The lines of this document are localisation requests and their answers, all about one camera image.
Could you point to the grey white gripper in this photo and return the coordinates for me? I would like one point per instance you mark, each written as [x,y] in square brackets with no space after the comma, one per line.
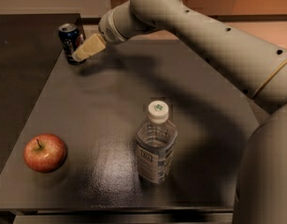
[107,30]

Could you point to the dark blue pepsi can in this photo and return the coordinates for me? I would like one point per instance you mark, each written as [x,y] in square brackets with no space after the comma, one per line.
[71,38]

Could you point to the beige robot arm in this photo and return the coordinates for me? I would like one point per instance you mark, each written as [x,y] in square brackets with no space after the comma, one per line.
[254,66]

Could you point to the clear plastic water bottle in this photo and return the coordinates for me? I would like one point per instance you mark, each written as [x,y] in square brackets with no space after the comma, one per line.
[155,140]

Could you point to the red apple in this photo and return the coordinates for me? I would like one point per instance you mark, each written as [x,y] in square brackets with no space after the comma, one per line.
[44,153]

